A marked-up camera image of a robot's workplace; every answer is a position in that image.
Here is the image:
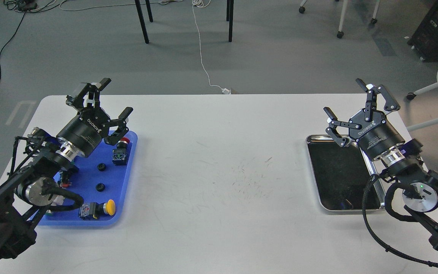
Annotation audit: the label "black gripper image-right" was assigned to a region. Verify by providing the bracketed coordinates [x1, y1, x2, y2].
[323, 78, 405, 161]

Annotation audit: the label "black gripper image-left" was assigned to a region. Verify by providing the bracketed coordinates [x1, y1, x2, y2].
[56, 78, 133, 158]

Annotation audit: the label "silver metal tray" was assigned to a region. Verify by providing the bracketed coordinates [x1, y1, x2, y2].
[306, 135, 377, 214]

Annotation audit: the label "blue plastic tray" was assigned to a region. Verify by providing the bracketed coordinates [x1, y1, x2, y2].
[39, 131, 138, 227]

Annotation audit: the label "white office chair base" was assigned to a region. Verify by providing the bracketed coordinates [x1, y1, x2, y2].
[298, 0, 381, 39]

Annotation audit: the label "black table legs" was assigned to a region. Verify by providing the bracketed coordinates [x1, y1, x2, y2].
[134, 0, 235, 44]

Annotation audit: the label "black equipment case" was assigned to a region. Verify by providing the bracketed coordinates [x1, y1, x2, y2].
[407, 0, 438, 62]

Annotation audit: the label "red push button switch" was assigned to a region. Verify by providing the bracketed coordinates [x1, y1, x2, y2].
[112, 137, 130, 166]

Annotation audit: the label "yellow push button switch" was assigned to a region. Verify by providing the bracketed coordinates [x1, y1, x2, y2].
[78, 199, 116, 220]

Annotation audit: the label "white cable on floor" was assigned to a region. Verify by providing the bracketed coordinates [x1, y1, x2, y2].
[59, 0, 232, 95]

